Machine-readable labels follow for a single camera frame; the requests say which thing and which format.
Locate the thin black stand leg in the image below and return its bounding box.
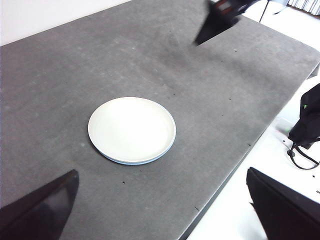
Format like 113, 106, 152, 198
259, 0, 269, 24

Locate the white robot mounting platform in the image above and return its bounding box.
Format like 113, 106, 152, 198
186, 74, 320, 240

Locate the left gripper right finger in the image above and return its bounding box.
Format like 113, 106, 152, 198
246, 166, 320, 240

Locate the white round plate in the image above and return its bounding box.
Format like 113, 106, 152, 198
87, 96, 177, 163

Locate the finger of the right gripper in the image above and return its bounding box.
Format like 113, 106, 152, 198
194, 0, 244, 47

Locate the black cable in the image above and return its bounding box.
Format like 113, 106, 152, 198
286, 141, 320, 171

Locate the pleated grey curtain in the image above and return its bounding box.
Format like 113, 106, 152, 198
286, 0, 320, 16

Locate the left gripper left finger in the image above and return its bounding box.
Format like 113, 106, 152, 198
0, 169, 80, 240

